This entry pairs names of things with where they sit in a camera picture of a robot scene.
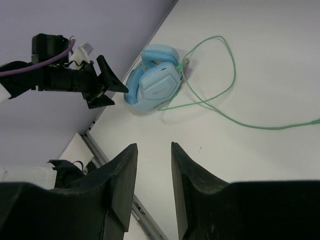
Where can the light blue headphones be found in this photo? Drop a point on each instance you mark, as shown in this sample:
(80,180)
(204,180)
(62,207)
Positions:
(156,78)

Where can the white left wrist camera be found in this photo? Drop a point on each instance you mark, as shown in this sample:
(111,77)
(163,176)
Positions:
(80,56)

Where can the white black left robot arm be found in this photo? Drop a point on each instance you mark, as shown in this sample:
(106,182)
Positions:
(18,77)

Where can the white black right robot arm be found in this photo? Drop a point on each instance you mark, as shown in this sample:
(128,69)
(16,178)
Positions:
(67,172)

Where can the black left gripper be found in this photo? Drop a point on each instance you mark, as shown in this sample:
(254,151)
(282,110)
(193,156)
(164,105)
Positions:
(59,74)

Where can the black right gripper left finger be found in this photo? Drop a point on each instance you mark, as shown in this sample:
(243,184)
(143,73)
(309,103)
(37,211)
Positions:
(94,207)

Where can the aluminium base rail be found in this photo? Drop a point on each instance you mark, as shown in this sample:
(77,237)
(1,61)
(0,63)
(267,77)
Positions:
(121,202)

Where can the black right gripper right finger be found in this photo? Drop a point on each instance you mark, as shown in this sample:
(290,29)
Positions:
(209,208)

